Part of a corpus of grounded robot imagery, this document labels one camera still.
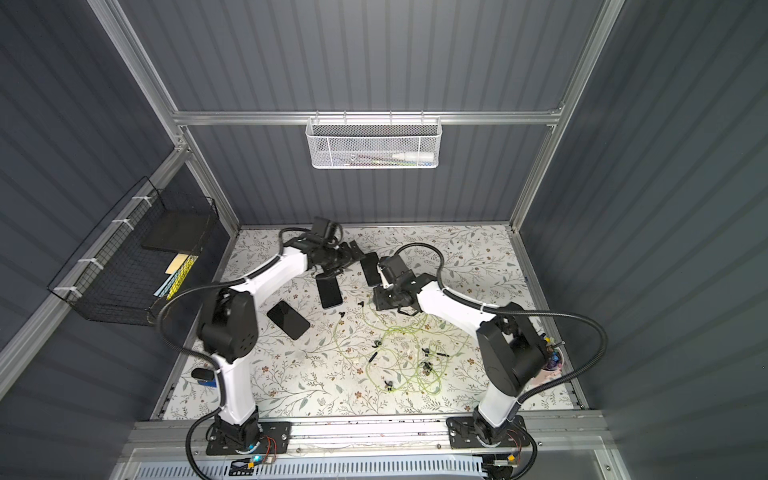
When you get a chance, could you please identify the black phone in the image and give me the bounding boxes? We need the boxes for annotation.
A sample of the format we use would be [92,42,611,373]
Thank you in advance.
[267,300,310,340]
[315,275,343,310]
[360,252,382,288]

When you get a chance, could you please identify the green wired earphones tangle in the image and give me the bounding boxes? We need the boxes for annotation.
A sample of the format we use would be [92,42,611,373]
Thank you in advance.
[330,302,482,397]

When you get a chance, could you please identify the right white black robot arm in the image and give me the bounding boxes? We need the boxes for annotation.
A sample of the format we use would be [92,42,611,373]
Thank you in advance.
[373,273,549,445]

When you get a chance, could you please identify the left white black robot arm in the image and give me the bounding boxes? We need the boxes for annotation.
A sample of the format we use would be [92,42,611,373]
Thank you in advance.
[197,237,365,427]

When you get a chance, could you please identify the floral table mat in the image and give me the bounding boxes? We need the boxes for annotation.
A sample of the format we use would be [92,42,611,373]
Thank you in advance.
[161,224,577,421]

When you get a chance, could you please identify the white marker in basket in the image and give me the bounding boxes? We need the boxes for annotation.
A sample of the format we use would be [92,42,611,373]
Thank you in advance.
[391,152,435,164]

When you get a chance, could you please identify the yellow sticky notes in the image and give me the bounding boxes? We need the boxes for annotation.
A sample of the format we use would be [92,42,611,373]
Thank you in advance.
[165,253,189,275]

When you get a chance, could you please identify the black notebook in basket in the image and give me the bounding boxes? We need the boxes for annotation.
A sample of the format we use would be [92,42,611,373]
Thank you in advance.
[140,211,218,255]

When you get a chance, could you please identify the blue stapler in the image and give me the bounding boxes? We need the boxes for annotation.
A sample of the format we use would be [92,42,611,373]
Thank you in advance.
[190,367,217,388]

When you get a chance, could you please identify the pink cup of pens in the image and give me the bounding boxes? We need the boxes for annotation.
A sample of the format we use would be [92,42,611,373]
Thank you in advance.
[542,334,565,380]

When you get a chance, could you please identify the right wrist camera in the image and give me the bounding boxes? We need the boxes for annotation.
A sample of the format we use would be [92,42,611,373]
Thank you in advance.
[379,255,415,288]

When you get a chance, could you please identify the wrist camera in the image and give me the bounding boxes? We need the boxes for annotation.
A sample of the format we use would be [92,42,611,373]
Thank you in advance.
[310,216,344,245]
[379,255,415,288]

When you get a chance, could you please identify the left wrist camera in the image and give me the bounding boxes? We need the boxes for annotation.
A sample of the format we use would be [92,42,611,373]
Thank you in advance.
[310,216,344,245]

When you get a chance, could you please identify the white wire mesh basket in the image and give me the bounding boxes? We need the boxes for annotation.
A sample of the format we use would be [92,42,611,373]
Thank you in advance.
[305,119,443,170]

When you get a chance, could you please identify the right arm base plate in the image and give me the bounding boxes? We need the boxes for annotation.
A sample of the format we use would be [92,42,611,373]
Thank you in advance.
[446,415,531,450]

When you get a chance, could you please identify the black cable conduit left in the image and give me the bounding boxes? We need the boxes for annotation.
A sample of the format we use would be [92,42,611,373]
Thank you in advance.
[155,225,313,480]

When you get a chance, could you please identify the black cable conduit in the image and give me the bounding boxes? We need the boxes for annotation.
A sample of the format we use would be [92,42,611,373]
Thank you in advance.
[392,241,609,480]
[155,225,313,480]

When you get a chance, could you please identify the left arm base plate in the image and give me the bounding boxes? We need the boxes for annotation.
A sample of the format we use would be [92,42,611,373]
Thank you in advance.
[206,417,293,456]

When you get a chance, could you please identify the black wire wall basket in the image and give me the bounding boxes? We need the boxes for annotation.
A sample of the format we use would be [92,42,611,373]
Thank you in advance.
[48,182,227,326]

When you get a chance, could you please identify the black cable conduit right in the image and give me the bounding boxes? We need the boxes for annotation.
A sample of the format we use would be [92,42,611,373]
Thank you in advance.
[392,241,609,480]

